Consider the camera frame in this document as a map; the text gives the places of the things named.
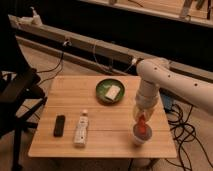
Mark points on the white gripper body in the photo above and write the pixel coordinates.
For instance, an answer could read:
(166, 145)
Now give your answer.
(145, 102)

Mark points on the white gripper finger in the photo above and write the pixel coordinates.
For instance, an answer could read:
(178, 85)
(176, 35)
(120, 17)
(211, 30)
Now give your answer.
(136, 113)
(149, 113)

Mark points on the red pepper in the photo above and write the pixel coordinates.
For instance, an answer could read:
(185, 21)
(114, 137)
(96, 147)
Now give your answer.
(142, 127)

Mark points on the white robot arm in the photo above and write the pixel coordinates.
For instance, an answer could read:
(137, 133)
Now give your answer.
(155, 74)

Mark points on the blue box on floor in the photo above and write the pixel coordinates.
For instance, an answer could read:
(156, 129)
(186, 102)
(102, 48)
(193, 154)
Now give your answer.
(167, 102)

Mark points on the white block on plate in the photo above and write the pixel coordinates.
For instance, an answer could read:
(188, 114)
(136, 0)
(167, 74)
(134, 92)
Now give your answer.
(112, 92)

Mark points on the green plate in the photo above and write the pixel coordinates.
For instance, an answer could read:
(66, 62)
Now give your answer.
(102, 88)

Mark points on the white squeeze bottle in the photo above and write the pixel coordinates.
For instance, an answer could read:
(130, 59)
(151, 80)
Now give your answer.
(81, 130)

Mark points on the black rectangular remote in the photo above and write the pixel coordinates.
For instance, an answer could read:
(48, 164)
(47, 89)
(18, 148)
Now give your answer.
(59, 126)

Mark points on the black chair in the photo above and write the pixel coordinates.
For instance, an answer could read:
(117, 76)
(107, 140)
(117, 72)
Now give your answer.
(20, 96)

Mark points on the grey metal rail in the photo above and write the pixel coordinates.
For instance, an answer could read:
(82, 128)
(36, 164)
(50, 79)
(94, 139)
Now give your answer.
(99, 47)

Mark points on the white power adapter on rail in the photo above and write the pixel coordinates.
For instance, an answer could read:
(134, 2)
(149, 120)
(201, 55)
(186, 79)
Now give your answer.
(35, 19)

